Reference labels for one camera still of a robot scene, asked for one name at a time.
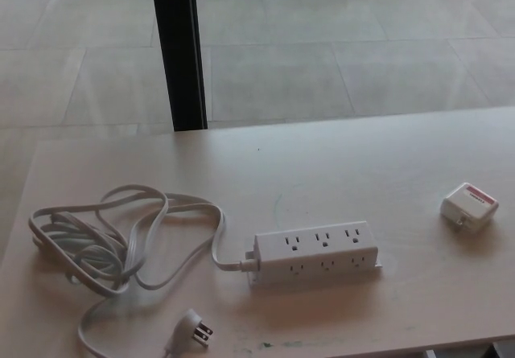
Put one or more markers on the white multi-outlet power strip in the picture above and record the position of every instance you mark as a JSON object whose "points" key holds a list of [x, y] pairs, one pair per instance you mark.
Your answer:
{"points": [[318, 253]]}

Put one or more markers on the white angled three-prong plug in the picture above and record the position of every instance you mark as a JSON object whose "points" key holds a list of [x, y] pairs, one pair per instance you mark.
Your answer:
{"points": [[191, 327]]}

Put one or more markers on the black vertical window frame post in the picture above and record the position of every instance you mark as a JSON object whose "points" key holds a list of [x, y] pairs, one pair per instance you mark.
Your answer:
{"points": [[179, 52]]}

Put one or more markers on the white square charger adapter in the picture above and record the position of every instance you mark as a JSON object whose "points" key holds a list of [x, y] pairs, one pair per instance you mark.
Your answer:
{"points": [[470, 209]]}

